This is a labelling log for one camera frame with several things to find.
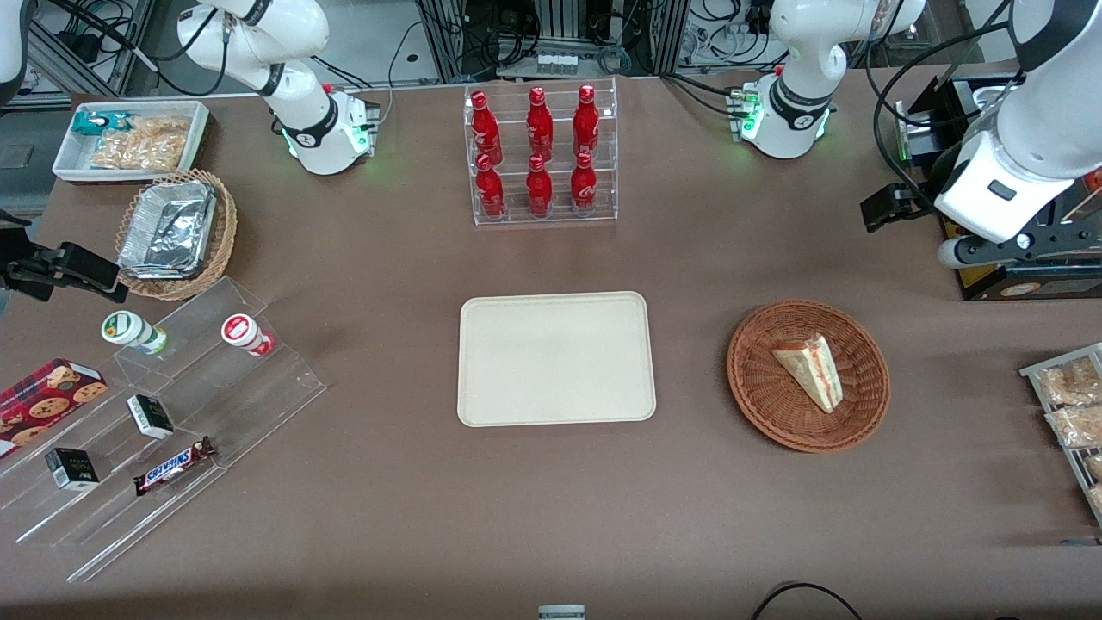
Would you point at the clear acrylic bottle rack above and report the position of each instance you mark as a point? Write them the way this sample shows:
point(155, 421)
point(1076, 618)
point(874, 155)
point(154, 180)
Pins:
point(603, 189)

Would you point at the beige plastic tray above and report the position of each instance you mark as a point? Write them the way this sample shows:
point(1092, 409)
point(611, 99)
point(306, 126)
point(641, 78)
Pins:
point(555, 357)

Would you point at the light wicker basket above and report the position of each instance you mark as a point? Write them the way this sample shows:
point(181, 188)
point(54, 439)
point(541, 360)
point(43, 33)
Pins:
point(225, 224)

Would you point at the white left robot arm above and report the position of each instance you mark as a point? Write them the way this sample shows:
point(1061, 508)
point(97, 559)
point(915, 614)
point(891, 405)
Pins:
point(792, 112)

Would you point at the snickers chocolate bar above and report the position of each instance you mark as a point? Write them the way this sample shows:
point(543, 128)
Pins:
point(172, 466)

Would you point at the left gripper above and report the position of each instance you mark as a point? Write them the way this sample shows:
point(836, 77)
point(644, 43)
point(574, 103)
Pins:
point(919, 199)

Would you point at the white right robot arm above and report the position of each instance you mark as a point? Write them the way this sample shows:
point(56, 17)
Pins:
point(318, 129)

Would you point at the white rectangular snack bin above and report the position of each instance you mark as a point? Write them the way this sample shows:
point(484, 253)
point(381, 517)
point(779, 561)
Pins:
point(73, 164)

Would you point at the green lid white cup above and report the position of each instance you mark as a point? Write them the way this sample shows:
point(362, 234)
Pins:
point(129, 329)

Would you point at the clear acrylic stepped shelf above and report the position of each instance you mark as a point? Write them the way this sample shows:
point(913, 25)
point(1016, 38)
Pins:
point(250, 405)

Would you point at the clear snack bag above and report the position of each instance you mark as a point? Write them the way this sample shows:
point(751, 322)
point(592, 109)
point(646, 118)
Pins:
point(1095, 467)
point(1072, 381)
point(1076, 426)
point(1097, 499)

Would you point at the grey snack tray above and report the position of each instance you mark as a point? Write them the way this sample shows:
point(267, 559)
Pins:
point(1072, 465)

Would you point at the small grey device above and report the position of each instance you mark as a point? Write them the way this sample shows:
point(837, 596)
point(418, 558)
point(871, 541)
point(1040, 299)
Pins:
point(561, 613)

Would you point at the clear cracker bag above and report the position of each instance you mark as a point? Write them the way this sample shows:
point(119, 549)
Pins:
point(138, 153)
point(164, 127)

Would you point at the brown wicker basket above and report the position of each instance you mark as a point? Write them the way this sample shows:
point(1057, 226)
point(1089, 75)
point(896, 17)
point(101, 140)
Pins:
point(766, 405)

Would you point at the triangle sandwich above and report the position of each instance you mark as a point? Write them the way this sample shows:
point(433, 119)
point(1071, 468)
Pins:
point(809, 372)

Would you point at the black hot food warmer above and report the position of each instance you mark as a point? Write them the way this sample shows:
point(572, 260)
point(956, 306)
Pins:
point(956, 120)

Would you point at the aluminium frame rack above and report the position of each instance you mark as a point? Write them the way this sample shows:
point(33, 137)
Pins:
point(663, 34)

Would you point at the aluminium foil container stack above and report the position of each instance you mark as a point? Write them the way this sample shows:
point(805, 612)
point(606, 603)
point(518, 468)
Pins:
point(168, 228)

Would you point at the red cookie box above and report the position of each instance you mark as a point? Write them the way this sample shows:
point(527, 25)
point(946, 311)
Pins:
point(47, 400)

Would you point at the teal snack packet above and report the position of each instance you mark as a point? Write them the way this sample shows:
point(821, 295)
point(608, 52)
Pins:
point(96, 123)

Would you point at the white power strip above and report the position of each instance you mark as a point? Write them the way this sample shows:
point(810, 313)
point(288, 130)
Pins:
point(557, 63)

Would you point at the red lid white cup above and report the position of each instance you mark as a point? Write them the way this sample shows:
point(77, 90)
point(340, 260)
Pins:
point(243, 331)

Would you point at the red drink bottle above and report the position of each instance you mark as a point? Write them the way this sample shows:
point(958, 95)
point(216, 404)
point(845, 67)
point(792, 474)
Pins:
point(490, 191)
point(584, 185)
point(539, 189)
point(586, 122)
point(485, 129)
point(540, 125)

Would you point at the small black box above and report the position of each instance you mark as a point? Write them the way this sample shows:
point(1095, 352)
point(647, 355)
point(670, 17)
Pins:
point(151, 417)
point(71, 469)

